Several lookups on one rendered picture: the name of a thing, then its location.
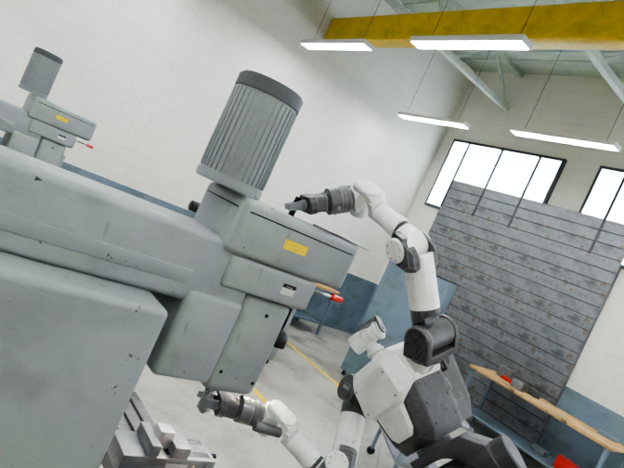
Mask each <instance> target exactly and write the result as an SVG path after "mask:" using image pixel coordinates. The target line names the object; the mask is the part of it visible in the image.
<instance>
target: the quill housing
mask: <svg viewBox="0 0 624 468"><path fill-rule="evenodd" d="M288 313H289V307H288V306H287V305H282V304H279V303H276V302H272V301H269V300H267V299H263V298H260V297H257V296H253V295H250V294H248V293H246V295H245V297H244V299H243V302H242V304H241V311H240V313H239V316H238V318H237V320H236V322H235V324H234V327H233V329H232V331H231V333H230V335H229V337H228V339H227V342H226V344H225V347H224V349H223V351H222V353H221V355H220V358H219V359H218V361H217V363H216V365H215V368H214V371H213V373H212V375H211V378H210V379H209V380H208V381H207V382H201V384H202V385H203V386H204V387H205V388H208V389H214V390H219V391H226V392H231V393H238V394H244V395H246V394H250V393H251V392H252V391H253V390H254V387H255V385H256V383H257V380H258V378H259V376H260V374H261V372H262V369H263V368H264V366H265V364H266V362H267V358H268V356H269V354H270V352H271V350H272V347H273V345H274V343H275V342H276V340H277V338H278V335H279V333H280V330H281V328H282V325H283V323H284V321H285V319H286V318H287V315H288Z"/></svg>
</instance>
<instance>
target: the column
mask: <svg viewBox="0 0 624 468"><path fill-rule="evenodd" d="M166 318H167V311H166V309H165V308H164V307H163V306H162V305H161V304H160V303H159V301H158V300H157V299H156V298H155V297H154V296H153V295H152V293H151V292H150V291H148V290H144V289H140V288H138V287H134V286H130V285H126V284H123V283H120V282H116V281H112V280H109V279H103V278H99V277H96V276H92V275H88V274H85V273H82V272H78V271H74V270H70V269H68V268H64V267H60V266H54V265H50V264H47V263H43V262H40V261H36V260H32V259H29V258H26V257H22V256H18V255H14V254H12V253H5V252H1V251H0V468H99V466H100V464H101V463H102V460H103V458H104V456H105V454H106V451H107V449H108V447H109V445H110V443H111V440H112V438H113V436H114V433H115V431H116V429H117V427H118V425H119V422H120V420H121V419H122V417H123V415H124V411H125V409H126V407H127V404H128V402H129V400H130V398H131V396H132V394H133V392H134V390H135V388H136V385H137V382H138V380H139V378H140V375H141V373H142V371H143V370H144V368H145V365H146V363H147V361H148V359H149V356H150V353H151V351H152V349H153V346H154V345H155V343H156V341H157V338H158V336H159V334H160V332H161V330H162V327H163V324H164V322H165V321H166Z"/></svg>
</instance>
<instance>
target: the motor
mask: <svg viewBox="0 0 624 468"><path fill-rule="evenodd" d="M302 106H303V101H302V98H301V97H300V96H299V95H298V94H297V93H296V92H294V91H293V90H291V88H289V87H288V86H286V85H285V84H282V83H280V82H278V81H276V80H274V79H272V78H270V77H268V76H266V75H264V74H262V73H259V72H256V71H249V70H245V71H240V74H239V76H238V78H237V80H236V82H235V85H234V87H233V89H232V91H231V93H230V95H229V98H228V100H227V103H226V106H225V108H224V109H223V111H222V114H221V116H220V118H219V120H218V122H217V125H216V127H215V129H214V132H213V134H212V136H211V138H210V141H209V143H208V145H207V147H206V149H205V152H204V153H203V155H202V157H201V161H200V163H201V164H199V165H198V167H197V169H196V172H197V173H196V174H198V175H200V176H204V177H206V178H208V179H210V180H212V181H214V182H216V183H218V184H220V185H222V186H224V187H227V188H229V189H232V190H234V191H237V192H239V193H240V194H242V195H245V196H247V197H249V198H251V199H254V200H256V201H258V200H260V198H261V196H262V194H263V193H261V192H262V191H264V189H265V187H266V184H267V181H268V179H269V177H270V175H271V173H272V171H273V169H274V166H275V164H276V162H277V160H278V158H279V156H280V153H281V151H282V149H283V146H284V144H285V142H286V140H287V138H288V135H289V134H290V132H291V130H292V128H293V124H294V122H295V120H296V117H297V115H298V114H299V111H300V109H301V108H302Z"/></svg>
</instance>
